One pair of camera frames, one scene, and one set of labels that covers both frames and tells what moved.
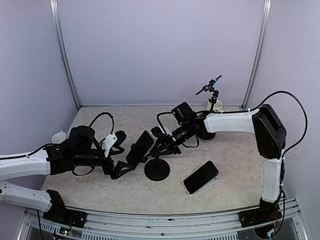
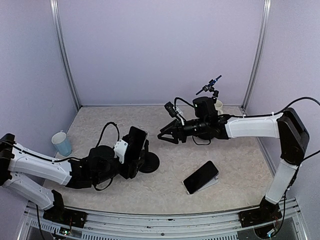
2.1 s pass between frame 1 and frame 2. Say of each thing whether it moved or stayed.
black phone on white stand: stayed
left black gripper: moved
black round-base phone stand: moved
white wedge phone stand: stayed
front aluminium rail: stayed
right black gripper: moved
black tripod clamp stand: stayed
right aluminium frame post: stayed
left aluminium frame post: stayed
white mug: stayed
